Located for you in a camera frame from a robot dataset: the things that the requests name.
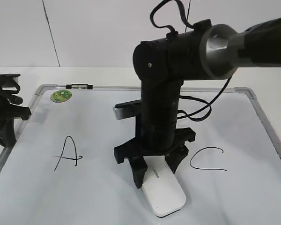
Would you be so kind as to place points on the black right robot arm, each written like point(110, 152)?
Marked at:
point(209, 52)

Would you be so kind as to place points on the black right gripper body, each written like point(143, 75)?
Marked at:
point(155, 135)

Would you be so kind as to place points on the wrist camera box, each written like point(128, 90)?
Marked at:
point(11, 81)
point(127, 109)

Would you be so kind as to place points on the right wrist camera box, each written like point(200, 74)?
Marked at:
point(127, 109)

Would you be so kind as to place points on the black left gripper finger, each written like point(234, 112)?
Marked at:
point(7, 133)

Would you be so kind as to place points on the round green magnet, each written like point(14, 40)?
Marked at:
point(61, 96)

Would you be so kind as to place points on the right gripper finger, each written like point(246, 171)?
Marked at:
point(176, 157)
point(139, 168)

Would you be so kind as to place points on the white board with grey frame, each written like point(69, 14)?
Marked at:
point(62, 170)

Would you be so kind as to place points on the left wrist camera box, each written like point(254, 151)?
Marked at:
point(11, 81)

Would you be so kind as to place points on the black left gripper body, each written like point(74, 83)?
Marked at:
point(10, 108)

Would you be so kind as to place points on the white board eraser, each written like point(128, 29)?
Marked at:
point(161, 187)

